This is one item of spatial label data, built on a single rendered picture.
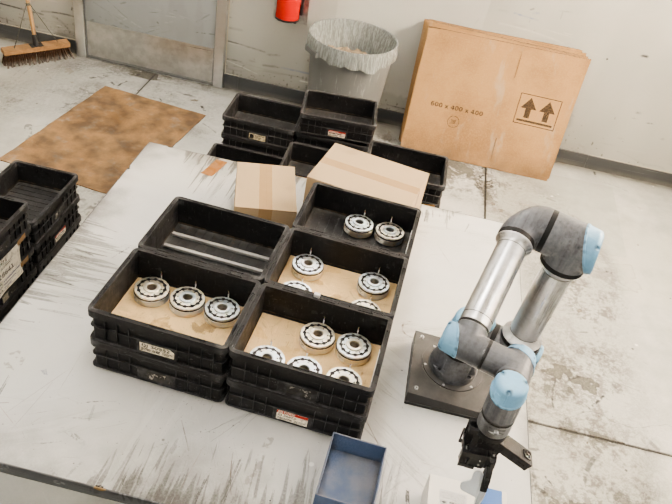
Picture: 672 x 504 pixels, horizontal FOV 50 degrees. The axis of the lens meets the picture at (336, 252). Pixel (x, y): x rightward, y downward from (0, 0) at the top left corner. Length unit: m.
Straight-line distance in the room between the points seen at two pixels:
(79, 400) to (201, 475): 0.41
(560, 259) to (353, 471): 0.77
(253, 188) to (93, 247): 0.59
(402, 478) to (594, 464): 1.39
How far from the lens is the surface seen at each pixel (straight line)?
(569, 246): 1.84
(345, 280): 2.32
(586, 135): 5.20
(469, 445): 1.71
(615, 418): 3.47
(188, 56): 5.27
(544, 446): 3.20
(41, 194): 3.43
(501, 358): 1.65
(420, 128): 4.82
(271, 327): 2.12
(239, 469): 1.96
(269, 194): 2.60
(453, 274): 2.68
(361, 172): 2.74
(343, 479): 1.97
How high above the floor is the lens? 2.31
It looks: 38 degrees down
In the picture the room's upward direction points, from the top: 11 degrees clockwise
